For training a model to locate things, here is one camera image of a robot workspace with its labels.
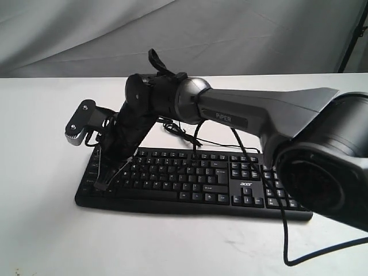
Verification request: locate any black Acer keyboard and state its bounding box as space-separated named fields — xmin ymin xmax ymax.
xmin=75 ymin=148 xmax=313 ymax=221

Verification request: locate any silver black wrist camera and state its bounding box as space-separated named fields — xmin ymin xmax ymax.
xmin=65 ymin=99 xmax=115 ymax=146

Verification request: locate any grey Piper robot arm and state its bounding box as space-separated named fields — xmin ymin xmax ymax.
xmin=97 ymin=73 xmax=367 ymax=231

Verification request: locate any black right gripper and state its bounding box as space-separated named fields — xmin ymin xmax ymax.
xmin=94 ymin=98 xmax=157 ymax=190

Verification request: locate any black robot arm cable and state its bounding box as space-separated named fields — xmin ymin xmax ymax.
xmin=191 ymin=119 xmax=368 ymax=267

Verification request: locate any grey backdrop cloth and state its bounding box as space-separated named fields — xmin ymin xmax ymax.
xmin=1 ymin=1 xmax=365 ymax=78

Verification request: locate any black USB cable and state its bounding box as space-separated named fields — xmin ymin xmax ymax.
xmin=159 ymin=116 xmax=261 ymax=154

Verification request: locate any black tripod stand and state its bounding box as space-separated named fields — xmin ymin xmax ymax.
xmin=337 ymin=1 xmax=367 ymax=73

